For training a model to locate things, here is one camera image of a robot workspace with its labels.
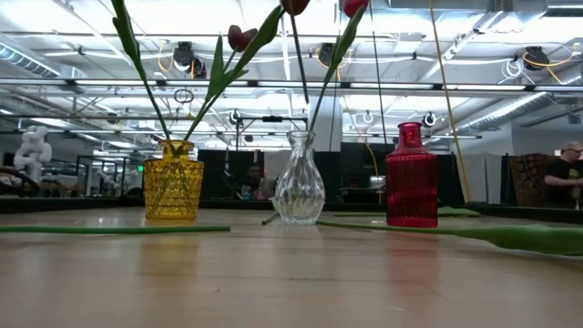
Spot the thin green stem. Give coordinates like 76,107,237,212
0,224,232,235

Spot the large-leafed green tulip stem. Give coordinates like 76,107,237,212
110,0,172,141

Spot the clear glass vase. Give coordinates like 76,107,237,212
271,130,327,225

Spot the yellow glass vase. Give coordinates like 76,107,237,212
143,138,206,221

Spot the red glass vase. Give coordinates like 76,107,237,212
385,121,439,230

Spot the person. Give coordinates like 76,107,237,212
235,162,275,202
544,139,583,210

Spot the black partition panel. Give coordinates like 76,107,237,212
312,142,462,206
199,149,266,201

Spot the long ceiling light bar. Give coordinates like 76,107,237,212
0,77,583,94

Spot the patterned hanging cloth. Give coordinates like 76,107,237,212
508,152,569,209

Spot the black background stand frame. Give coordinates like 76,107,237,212
234,114,310,154

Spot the black ceiling cable reel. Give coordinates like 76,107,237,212
317,42,341,68
523,45,551,72
172,40,209,79

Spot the black hanging cable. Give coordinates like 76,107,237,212
367,0,389,154

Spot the hanging coiled cable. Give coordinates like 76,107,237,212
172,87,196,105

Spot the yellow hanging cable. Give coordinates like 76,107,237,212
426,0,473,204

